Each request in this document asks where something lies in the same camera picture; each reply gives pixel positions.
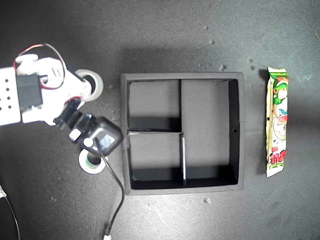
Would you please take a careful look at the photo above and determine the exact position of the large white tape roll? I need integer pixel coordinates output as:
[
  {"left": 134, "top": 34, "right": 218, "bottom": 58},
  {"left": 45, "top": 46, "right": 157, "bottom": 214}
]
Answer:
[{"left": 74, "top": 69, "right": 105, "bottom": 103}]

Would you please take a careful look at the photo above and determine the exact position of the small white tape roll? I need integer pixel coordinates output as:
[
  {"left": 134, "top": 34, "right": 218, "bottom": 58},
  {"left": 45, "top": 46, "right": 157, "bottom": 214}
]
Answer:
[{"left": 78, "top": 148, "right": 109, "bottom": 175}]

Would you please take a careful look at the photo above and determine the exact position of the green printed snack bar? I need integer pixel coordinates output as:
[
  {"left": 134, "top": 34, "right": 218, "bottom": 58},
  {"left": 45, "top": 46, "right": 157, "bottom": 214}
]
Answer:
[{"left": 265, "top": 66, "right": 290, "bottom": 179}]

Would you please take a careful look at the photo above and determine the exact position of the black compartment tray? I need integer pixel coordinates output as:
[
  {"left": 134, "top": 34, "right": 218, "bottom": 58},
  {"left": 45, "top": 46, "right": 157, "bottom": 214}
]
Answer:
[{"left": 120, "top": 72, "right": 245, "bottom": 196}]

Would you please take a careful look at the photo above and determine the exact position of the red gripper wire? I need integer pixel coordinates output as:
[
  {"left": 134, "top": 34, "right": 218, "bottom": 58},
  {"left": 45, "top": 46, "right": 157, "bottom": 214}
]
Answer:
[{"left": 12, "top": 43, "right": 68, "bottom": 90}]

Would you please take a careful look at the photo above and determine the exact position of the black camera cable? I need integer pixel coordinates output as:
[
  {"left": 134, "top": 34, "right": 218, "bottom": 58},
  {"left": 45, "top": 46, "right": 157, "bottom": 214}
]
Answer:
[{"left": 94, "top": 136, "right": 126, "bottom": 240}]

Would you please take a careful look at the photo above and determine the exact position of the thin black cable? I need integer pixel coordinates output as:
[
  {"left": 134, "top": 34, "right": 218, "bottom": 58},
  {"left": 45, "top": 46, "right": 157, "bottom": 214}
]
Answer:
[{"left": 0, "top": 184, "right": 21, "bottom": 240}]

